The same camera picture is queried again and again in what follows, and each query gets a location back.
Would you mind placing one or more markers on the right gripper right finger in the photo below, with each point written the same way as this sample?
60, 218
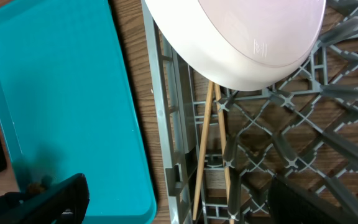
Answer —
291, 204

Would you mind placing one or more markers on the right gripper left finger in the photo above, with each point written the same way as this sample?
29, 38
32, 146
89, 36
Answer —
65, 202

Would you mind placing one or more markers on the wooden chopstick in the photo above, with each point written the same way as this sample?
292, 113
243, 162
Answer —
222, 131
202, 150

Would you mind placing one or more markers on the teal serving tray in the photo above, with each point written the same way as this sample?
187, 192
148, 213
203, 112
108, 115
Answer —
66, 106

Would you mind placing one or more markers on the large white plate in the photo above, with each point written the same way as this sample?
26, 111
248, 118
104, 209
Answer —
244, 45

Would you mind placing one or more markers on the grey dishwasher rack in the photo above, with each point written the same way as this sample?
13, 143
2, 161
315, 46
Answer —
303, 127

